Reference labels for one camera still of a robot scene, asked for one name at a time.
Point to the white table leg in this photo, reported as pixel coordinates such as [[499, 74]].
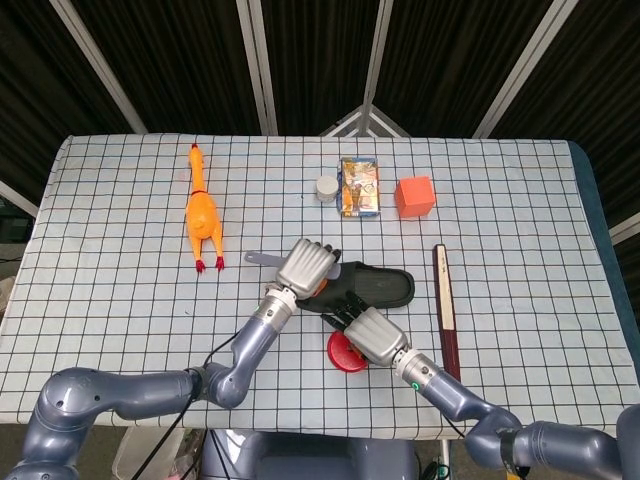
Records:
[[445, 460]]

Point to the black slipper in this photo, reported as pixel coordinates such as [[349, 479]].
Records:
[[385, 287]]

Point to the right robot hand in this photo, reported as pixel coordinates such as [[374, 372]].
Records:
[[375, 337]]

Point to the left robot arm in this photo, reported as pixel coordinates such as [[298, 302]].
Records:
[[125, 395]]

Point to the red disc with hole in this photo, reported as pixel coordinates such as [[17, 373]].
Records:
[[342, 357]]

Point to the small grey cylinder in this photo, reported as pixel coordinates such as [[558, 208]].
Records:
[[326, 190]]

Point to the maroon and cream folded fan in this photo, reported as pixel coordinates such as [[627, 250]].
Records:
[[446, 310]]

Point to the colourful printed card box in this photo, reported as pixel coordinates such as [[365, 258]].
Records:
[[360, 187]]

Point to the clear plastic container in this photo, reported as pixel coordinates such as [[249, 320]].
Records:
[[132, 455]]

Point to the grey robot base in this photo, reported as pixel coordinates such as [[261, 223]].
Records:
[[310, 457]]

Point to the blue table pad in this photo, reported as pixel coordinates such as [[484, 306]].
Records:
[[602, 210]]

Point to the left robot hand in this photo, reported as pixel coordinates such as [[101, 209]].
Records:
[[305, 267]]

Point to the white triangular frame bracket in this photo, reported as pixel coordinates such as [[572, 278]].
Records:
[[380, 122]]

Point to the orange rubber chicken toy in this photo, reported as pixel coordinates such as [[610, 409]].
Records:
[[202, 215]]

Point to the white metal frame beam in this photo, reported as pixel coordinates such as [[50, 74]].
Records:
[[525, 70], [625, 229], [257, 65], [376, 55], [17, 197], [100, 65]]

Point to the white checked tablecloth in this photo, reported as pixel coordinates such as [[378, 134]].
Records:
[[125, 280]]

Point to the orange cube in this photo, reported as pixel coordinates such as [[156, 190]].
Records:
[[415, 197]]

